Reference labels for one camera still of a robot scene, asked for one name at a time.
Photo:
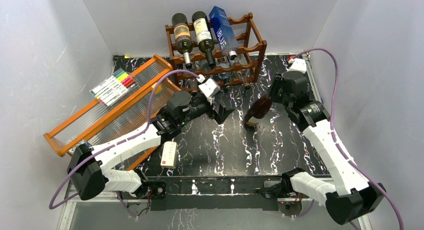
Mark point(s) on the dark red gold-capped bottle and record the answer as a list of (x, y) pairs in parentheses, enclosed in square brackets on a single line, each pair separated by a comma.
[(257, 111)]

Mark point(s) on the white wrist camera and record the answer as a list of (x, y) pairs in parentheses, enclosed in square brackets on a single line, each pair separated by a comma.
[(297, 64), (210, 93)]

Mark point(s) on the orange wooden tiered shelf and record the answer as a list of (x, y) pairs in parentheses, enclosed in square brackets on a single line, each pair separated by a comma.
[(97, 123)]

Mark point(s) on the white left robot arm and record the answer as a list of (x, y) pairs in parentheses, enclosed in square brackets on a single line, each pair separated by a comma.
[(92, 169)]

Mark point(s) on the white box with red label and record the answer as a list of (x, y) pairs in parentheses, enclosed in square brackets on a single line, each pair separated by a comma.
[(169, 155)]

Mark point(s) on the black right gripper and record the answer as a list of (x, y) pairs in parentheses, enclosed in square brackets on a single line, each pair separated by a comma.
[(277, 82)]

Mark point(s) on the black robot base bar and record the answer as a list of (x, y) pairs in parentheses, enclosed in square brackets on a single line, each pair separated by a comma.
[(217, 192)]

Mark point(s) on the colour marker pen pack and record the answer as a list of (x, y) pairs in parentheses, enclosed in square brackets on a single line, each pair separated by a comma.
[(113, 88)]

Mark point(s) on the clear bottle with gold cap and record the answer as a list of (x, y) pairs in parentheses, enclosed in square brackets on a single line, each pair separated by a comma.
[(192, 82)]

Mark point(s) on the green bottle with white label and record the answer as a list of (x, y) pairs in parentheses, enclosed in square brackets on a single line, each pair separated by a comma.
[(203, 35)]

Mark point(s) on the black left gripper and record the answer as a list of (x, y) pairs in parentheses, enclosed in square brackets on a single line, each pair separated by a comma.
[(222, 112)]

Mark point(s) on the green bottle with tan label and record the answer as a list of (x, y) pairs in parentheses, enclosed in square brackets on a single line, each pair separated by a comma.
[(183, 38)]

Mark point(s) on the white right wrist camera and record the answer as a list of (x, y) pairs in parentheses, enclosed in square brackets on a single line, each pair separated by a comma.
[(297, 64)]

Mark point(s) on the blue square bottle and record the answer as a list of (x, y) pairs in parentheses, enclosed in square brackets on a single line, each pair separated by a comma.
[(224, 33)]

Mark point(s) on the yellow block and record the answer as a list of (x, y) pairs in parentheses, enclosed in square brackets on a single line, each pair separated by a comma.
[(157, 88)]

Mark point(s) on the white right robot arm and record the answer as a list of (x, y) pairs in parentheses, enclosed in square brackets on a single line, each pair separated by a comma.
[(350, 195)]

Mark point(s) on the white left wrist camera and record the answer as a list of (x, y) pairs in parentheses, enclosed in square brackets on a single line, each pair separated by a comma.
[(210, 93)]

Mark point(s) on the blue white tape roll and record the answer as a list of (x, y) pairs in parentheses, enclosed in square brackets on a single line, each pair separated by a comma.
[(76, 147)]

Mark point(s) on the clear bottle with cork cap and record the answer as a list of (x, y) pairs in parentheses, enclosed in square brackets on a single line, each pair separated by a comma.
[(245, 73)]

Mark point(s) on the clear bottle without cap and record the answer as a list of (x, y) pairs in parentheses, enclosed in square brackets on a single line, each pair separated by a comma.
[(205, 80)]

